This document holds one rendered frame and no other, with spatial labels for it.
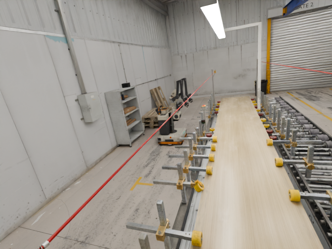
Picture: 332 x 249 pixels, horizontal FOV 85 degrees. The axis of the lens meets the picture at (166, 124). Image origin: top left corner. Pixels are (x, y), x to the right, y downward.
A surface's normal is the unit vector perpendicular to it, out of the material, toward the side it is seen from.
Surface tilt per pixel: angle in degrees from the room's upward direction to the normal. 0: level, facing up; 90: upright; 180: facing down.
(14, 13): 90
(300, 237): 0
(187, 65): 90
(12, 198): 90
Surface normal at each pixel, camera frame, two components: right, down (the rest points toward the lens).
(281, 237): -0.14, -0.94
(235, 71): -0.32, 0.33
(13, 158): 0.94, -0.04
